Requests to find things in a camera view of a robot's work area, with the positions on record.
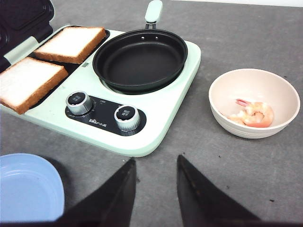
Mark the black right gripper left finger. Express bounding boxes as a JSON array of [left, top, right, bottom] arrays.
[[57, 158, 136, 224]]

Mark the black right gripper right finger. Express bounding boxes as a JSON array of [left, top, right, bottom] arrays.
[[177, 155, 261, 222]]

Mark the pink cooked shrimp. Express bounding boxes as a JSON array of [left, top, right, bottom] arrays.
[[227, 99, 274, 128]]

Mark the beige ribbed bowl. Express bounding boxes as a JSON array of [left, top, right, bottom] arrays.
[[209, 69, 301, 139]]

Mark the bread slice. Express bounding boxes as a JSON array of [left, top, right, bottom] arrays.
[[0, 57, 68, 114], [34, 26, 106, 64]]

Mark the breakfast maker hinged lid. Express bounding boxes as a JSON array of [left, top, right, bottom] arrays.
[[0, 0, 54, 72]]

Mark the mint green breakfast maker base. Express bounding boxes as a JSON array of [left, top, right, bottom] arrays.
[[1, 26, 201, 157]]

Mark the blue plastic plate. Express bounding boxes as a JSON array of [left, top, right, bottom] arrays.
[[0, 153, 65, 223]]

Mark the silver right control knob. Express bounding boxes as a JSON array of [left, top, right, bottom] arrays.
[[114, 105, 140, 131]]

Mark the silver control knob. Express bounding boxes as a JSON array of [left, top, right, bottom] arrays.
[[114, 105, 140, 131], [66, 91, 93, 115]]

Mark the silver left control knob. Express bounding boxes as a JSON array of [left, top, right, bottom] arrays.
[[66, 91, 93, 115]]

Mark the black frying pan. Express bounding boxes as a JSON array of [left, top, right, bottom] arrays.
[[93, 0, 188, 95]]

